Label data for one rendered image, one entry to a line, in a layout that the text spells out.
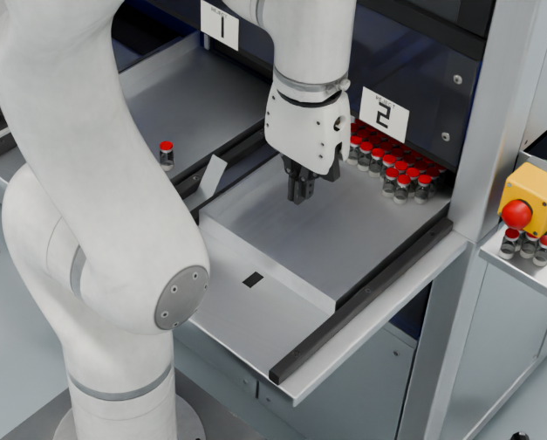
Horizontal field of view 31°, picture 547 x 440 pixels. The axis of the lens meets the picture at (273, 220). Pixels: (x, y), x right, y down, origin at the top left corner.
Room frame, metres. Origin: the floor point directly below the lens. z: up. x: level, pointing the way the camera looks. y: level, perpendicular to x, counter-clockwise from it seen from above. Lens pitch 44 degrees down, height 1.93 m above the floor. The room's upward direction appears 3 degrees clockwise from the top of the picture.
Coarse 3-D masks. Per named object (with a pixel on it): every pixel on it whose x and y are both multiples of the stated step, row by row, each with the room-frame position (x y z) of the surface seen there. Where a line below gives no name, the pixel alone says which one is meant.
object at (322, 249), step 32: (224, 192) 1.10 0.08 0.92; (256, 192) 1.14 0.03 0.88; (320, 192) 1.15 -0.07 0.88; (352, 192) 1.16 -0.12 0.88; (448, 192) 1.17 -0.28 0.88; (224, 224) 1.07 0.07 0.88; (256, 224) 1.07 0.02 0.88; (288, 224) 1.08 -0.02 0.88; (320, 224) 1.08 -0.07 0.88; (352, 224) 1.08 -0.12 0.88; (384, 224) 1.09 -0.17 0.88; (416, 224) 1.09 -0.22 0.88; (256, 256) 0.99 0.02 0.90; (288, 256) 1.01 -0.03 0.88; (320, 256) 1.01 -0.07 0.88; (352, 256) 1.02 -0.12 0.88; (384, 256) 0.99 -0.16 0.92; (320, 288) 0.95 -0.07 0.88; (352, 288) 0.93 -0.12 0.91
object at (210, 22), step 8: (208, 8) 1.41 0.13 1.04; (216, 8) 1.40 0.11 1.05; (208, 16) 1.41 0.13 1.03; (216, 16) 1.40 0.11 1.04; (224, 16) 1.39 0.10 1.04; (208, 24) 1.41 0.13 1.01; (216, 24) 1.40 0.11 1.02; (224, 24) 1.39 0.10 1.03; (232, 24) 1.38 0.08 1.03; (208, 32) 1.41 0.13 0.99; (216, 32) 1.40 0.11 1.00; (224, 32) 1.39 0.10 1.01; (232, 32) 1.38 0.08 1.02; (224, 40) 1.39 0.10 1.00; (232, 40) 1.38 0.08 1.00
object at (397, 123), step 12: (372, 96) 1.20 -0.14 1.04; (360, 108) 1.21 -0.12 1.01; (372, 108) 1.19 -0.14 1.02; (384, 108) 1.18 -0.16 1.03; (396, 108) 1.17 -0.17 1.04; (372, 120) 1.19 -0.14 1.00; (384, 120) 1.18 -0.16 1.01; (396, 120) 1.17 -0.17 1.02; (384, 132) 1.18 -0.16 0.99; (396, 132) 1.16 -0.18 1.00
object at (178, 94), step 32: (192, 32) 1.53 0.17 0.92; (160, 64) 1.46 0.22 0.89; (192, 64) 1.48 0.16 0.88; (224, 64) 1.48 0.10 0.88; (128, 96) 1.37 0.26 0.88; (160, 96) 1.38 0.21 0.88; (192, 96) 1.38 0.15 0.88; (224, 96) 1.39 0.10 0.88; (256, 96) 1.39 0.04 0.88; (160, 128) 1.29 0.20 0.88; (192, 128) 1.29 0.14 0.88; (224, 128) 1.30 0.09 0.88; (256, 128) 1.28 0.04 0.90; (192, 160) 1.21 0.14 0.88
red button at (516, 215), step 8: (512, 200) 1.02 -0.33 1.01; (504, 208) 1.01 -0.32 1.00; (512, 208) 1.00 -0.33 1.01; (520, 208) 1.00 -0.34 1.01; (528, 208) 1.00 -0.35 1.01; (504, 216) 1.00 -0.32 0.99; (512, 216) 0.99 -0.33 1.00; (520, 216) 0.99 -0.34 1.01; (528, 216) 0.99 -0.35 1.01; (512, 224) 0.99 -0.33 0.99; (520, 224) 0.99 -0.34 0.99
